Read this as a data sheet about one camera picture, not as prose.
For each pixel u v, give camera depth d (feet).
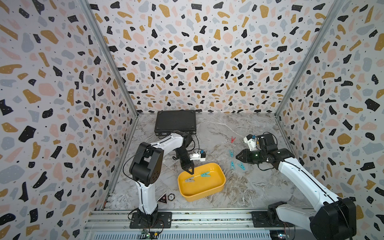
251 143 2.48
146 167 1.64
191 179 2.80
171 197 2.67
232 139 3.49
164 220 2.40
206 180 2.75
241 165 3.03
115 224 2.40
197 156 2.67
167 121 3.62
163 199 2.64
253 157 2.31
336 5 2.31
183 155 2.53
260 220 2.40
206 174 2.81
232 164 3.03
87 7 2.28
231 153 3.20
